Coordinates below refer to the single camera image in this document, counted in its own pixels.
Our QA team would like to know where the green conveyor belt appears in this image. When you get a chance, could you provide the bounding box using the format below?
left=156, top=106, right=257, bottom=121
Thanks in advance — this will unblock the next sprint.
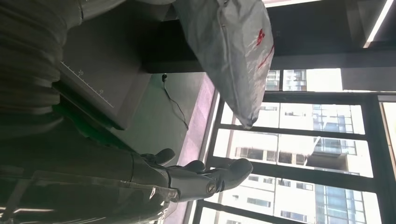
left=54, top=98, right=131, bottom=152

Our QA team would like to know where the black scanner column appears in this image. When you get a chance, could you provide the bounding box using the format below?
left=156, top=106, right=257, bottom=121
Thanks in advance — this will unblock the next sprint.
left=141, top=0, right=396, bottom=75

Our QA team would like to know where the ceiling light strip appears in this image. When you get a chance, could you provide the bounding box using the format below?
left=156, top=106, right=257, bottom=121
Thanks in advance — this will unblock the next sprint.
left=362, top=0, right=396, bottom=49

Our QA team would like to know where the thin black table cable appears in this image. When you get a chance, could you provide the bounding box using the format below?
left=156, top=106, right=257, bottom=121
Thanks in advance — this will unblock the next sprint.
left=161, top=73, right=190, bottom=131

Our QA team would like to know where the black scanner base plate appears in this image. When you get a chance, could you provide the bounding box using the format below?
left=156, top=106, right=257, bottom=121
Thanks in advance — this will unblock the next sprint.
left=58, top=0, right=153, bottom=131

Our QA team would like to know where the black window frame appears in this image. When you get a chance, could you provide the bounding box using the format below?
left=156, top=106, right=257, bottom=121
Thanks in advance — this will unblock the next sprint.
left=191, top=91, right=396, bottom=224

